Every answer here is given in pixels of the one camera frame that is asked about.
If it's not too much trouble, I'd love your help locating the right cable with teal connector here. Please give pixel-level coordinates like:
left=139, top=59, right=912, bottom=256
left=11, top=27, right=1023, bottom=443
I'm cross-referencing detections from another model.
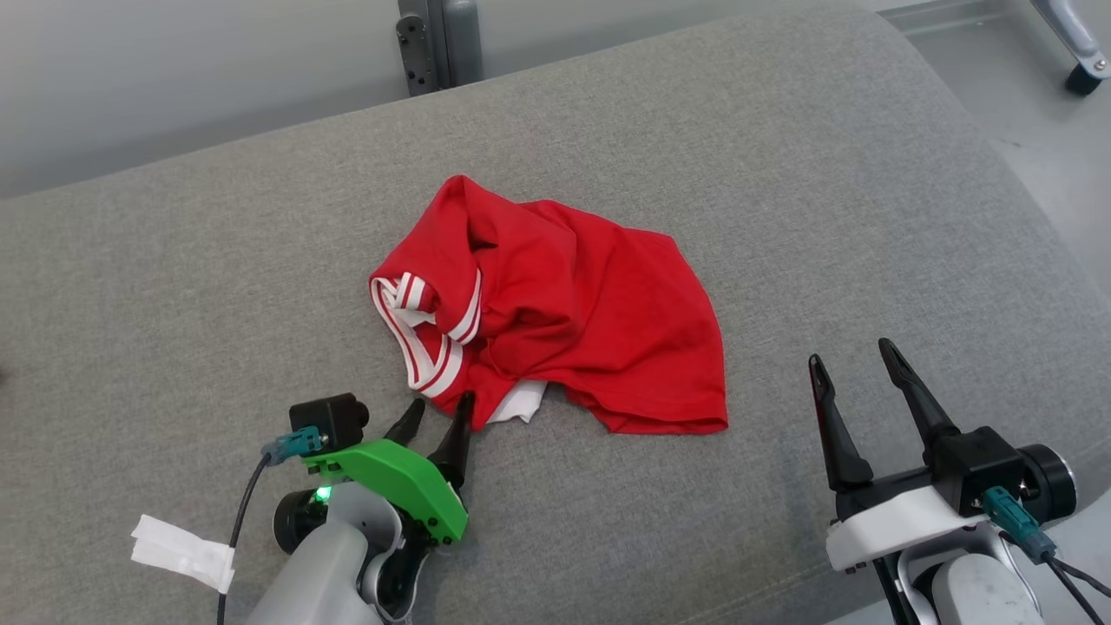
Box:
left=983, top=486, right=1111, bottom=602

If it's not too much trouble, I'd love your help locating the grey partition base rail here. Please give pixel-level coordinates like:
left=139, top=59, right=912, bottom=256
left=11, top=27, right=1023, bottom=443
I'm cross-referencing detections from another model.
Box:
left=877, top=0, right=1018, bottom=36

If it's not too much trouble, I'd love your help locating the red jersey with black print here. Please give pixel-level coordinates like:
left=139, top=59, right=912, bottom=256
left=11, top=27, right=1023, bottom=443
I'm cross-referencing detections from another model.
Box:
left=369, top=174, right=729, bottom=435

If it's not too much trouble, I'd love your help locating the white paper cable label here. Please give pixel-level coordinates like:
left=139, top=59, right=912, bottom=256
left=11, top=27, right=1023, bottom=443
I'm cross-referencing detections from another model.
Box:
left=130, top=514, right=237, bottom=595

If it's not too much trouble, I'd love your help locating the left cable with teal connector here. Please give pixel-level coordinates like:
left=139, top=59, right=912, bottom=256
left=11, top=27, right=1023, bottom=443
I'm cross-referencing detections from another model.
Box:
left=215, top=427, right=329, bottom=625

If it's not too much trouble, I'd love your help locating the grey metal stand leg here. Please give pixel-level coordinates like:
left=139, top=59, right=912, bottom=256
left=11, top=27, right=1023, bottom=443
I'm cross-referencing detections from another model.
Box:
left=1030, top=0, right=1111, bottom=77

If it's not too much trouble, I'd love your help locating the cable with teal connector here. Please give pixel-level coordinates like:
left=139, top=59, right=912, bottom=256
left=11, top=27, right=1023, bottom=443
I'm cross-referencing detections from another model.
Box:
left=983, top=486, right=1111, bottom=602
left=215, top=427, right=329, bottom=625

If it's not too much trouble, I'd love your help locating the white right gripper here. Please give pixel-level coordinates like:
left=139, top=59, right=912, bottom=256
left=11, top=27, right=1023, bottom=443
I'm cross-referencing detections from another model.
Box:
left=808, top=338, right=1077, bottom=572

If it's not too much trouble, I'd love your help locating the dark grey hinge bracket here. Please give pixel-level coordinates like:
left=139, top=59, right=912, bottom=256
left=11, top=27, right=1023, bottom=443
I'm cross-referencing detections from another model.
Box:
left=397, top=13, right=440, bottom=97

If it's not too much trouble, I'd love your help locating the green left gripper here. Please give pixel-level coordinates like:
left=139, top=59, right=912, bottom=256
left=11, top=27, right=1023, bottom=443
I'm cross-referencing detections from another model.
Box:
left=273, top=391, right=477, bottom=622

